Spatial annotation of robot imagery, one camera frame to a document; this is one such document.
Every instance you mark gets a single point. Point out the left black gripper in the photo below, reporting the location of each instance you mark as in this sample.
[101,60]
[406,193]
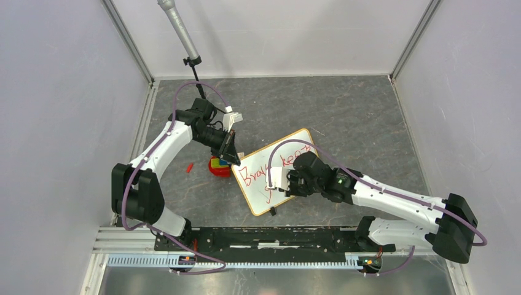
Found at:
[227,150]

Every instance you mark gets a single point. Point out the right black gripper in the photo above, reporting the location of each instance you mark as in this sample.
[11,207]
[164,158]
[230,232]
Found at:
[290,174]

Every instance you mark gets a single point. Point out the yellow framed whiteboard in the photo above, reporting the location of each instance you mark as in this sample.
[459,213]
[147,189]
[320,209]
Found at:
[251,175]

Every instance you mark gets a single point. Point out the red marker cap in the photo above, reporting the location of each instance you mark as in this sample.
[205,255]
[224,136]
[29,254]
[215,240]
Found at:
[189,168]

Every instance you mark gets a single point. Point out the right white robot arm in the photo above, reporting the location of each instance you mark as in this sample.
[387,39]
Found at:
[448,225]

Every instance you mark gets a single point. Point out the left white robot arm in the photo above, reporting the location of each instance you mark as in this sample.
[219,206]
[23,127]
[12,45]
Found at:
[135,187]

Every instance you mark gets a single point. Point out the green toy brick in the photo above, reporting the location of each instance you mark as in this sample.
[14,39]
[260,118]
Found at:
[215,163]

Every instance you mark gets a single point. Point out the red toy plate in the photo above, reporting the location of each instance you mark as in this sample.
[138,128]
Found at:
[223,171]

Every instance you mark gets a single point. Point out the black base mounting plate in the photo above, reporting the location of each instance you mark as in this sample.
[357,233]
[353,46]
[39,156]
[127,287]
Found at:
[280,244]

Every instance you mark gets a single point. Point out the silver microphone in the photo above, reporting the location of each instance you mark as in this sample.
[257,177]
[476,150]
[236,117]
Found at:
[172,13]

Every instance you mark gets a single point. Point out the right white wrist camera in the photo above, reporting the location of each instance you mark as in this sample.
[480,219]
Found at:
[277,179]

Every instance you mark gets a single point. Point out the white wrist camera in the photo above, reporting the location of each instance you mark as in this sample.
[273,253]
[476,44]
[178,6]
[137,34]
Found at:
[230,117]
[277,179]

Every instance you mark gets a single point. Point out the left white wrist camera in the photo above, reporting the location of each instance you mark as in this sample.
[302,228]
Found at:
[230,117]

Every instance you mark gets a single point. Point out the slotted cable duct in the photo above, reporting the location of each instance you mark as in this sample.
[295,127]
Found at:
[177,261]

